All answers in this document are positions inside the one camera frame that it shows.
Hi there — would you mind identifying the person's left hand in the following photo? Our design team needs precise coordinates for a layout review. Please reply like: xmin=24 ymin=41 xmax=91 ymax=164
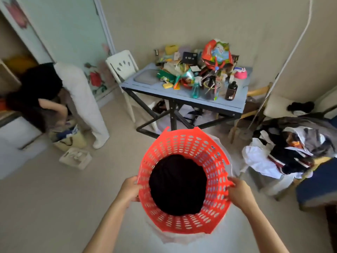
xmin=115 ymin=176 xmax=144 ymax=208

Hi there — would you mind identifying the person's right hand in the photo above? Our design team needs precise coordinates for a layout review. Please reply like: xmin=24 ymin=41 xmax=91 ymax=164
xmin=227 ymin=177 xmax=260 ymax=215

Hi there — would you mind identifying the black garment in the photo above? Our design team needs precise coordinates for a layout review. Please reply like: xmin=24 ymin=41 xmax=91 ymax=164
xmin=148 ymin=154 xmax=208 ymax=216

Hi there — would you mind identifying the red plastic basket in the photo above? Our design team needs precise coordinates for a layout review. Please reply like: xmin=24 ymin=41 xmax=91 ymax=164
xmin=137 ymin=126 xmax=235 ymax=235

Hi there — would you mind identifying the person's right forearm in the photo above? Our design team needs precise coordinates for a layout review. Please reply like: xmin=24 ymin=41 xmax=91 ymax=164
xmin=243 ymin=204 xmax=290 ymax=253

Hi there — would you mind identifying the person's left forearm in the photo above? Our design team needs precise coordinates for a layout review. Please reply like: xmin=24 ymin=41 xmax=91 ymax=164
xmin=83 ymin=199 xmax=131 ymax=253

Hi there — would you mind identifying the clutter pile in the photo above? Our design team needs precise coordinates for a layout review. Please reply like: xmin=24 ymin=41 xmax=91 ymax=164
xmin=154 ymin=43 xmax=239 ymax=101

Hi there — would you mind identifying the white plastic tray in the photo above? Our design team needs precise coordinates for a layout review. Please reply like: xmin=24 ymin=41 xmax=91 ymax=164
xmin=59 ymin=147 xmax=93 ymax=170

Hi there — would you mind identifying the pile of mixed clothes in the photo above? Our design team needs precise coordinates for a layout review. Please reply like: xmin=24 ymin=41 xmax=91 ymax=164
xmin=242 ymin=116 xmax=337 ymax=180

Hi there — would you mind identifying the cream tote bag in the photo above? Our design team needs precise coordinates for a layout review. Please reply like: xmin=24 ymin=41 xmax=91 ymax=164
xmin=48 ymin=123 xmax=87 ymax=153

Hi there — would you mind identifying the wooden chair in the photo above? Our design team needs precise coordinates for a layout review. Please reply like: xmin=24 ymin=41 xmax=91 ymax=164
xmin=273 ymin=155 xmax=332 ymax=202
xmin=227 ymin=83 xmax=274 ymax=144

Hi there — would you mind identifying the black shoe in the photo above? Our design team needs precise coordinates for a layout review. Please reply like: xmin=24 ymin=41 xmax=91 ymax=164
xmin=184 ymin=108 xmax=203 ymax=124
xmin=152 ymin=100 xmax=168 ymax=113

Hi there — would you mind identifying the dark brown bottle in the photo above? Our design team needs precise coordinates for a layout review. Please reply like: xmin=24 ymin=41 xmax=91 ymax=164
xmin=225 ymin=81 xmax=238 ymax=101

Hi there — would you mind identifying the blue folding table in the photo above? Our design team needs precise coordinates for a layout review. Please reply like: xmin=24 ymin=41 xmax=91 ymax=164
xmin=120 ymin=62 xmax=253 ymax=139

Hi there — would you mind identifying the small black crumpled cloth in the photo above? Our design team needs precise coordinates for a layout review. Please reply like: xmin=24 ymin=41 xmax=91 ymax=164
xmin=287 ymin=101 xmax=315 ymax=114

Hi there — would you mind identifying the teal spray bottle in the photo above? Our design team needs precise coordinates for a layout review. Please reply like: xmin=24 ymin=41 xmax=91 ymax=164
xmin=191 ymin=76 xmax=203 ymax=99

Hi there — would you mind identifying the grey flat pad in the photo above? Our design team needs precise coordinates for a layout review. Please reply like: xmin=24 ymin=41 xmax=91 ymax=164
xmin=133 ymin=69 xmax=161 ymax=86

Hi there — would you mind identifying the green packet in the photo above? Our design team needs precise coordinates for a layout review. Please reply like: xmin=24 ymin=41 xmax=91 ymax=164
xmin=157 ymin=70 xmax=176 ymax=83

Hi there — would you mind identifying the red snack bag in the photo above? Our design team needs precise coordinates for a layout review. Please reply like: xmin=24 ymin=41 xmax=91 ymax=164
xmin=201 ymin=39 xmax=234 ymax=71

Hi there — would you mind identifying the black box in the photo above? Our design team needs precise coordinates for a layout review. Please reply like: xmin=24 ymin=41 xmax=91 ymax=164
xmin=181 ymin=52 xmax=198 ymax=65

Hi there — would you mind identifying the white curved pole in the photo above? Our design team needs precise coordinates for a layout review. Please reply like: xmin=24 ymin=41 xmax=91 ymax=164
xmin=238 ymin=0 xmax=314 ymax=141

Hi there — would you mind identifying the yellow box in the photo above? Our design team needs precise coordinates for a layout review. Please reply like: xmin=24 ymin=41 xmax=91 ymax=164
xmin=164 ymin=44 xmax=179 ymax=56

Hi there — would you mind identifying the yellow cloth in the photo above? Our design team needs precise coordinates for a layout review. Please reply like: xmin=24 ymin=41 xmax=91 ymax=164
xmin=5 ymin=56 xmax=37 ymax=74

